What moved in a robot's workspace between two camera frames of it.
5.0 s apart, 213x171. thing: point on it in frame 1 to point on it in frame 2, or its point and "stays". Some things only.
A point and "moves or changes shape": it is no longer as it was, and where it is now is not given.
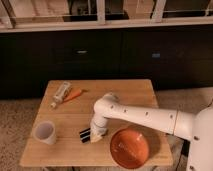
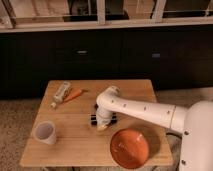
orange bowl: [129, 147] stays
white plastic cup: [45, 132] stays
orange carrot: [74, 94] stays
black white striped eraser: [85, 135] moves or changes shape
